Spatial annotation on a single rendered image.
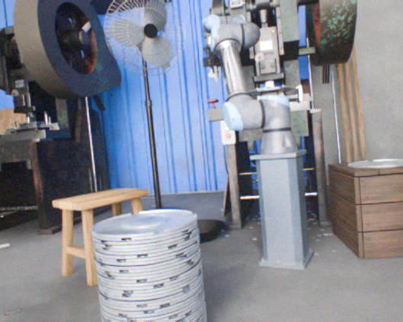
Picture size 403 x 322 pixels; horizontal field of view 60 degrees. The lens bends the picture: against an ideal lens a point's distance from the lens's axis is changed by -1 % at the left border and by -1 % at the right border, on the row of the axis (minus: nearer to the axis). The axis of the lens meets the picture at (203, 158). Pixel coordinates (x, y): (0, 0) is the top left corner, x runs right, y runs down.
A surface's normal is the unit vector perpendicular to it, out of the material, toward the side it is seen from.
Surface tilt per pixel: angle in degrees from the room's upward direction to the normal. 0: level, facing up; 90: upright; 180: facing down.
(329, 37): 139
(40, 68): 127
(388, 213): 90
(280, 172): 90
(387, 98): 90
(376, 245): 90
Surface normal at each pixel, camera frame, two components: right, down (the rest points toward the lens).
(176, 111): -0.22, 0.07
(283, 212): -0.47, 0.09
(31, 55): -0.18, 0.50
